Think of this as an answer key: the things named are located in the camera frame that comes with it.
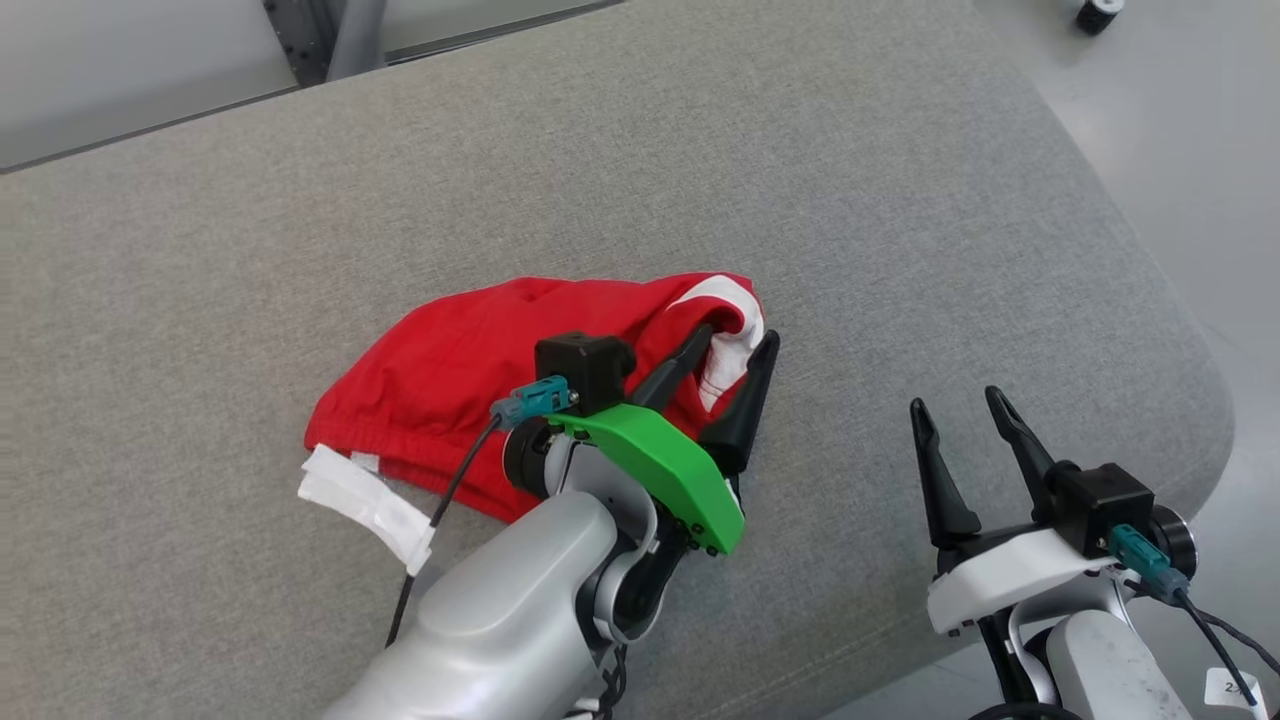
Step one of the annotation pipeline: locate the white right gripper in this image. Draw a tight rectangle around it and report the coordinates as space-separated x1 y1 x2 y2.
910 386 1121 638

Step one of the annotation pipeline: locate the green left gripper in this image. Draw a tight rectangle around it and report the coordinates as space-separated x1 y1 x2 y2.
548 324 781 557

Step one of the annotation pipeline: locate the red white sports jersey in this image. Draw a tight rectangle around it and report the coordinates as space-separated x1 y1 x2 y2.
297 272 767 576

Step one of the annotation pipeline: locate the left teal plug camera cable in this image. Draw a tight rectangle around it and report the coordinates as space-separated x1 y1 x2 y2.
385 377 573 649

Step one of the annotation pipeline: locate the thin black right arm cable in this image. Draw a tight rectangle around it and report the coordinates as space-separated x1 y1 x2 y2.
965 703 1086 720

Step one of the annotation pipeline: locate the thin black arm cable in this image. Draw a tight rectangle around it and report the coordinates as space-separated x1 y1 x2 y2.
590 645 629 720
965 703 1086 720

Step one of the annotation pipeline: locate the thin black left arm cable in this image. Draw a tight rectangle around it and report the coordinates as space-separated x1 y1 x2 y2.
590 645 629 720

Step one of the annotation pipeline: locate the grey metal post with bracket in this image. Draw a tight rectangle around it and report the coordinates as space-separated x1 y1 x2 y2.
262 0 389 86

